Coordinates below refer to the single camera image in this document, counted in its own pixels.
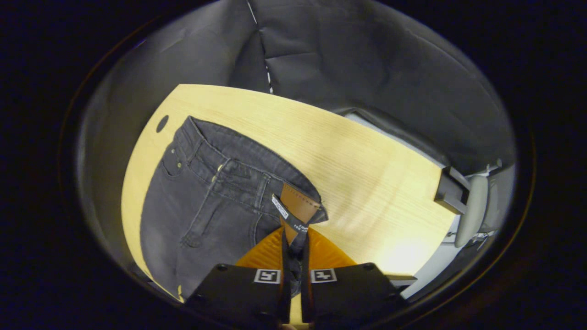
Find grey chair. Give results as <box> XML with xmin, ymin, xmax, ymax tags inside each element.
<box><xmin>454</xmin><ymin>158</ymin><xmax>516</xmax><ymax>249</ymax></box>

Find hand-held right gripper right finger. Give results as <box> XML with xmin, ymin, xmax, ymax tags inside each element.
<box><xmin>300</xmin><ymin>227</ymin><xmax>410</xmax><ymax>330</ymax></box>

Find dark grey jeans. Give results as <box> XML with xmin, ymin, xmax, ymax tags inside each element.
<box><xmin>140</xmin><ymin>115</ymin><xmax>329</xmax><ymax>301</ymax></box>

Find black table clamp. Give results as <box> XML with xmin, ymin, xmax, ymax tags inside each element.
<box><xmin>434</xmin><ymin>166</ymin><xmax>471</xmax><ymax>215</ymax></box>

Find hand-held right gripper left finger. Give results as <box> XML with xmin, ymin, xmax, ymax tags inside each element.
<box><xmin>185</xmin><ymin>227</ymin><xmax>293</xmax><ymax>330</ymax></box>

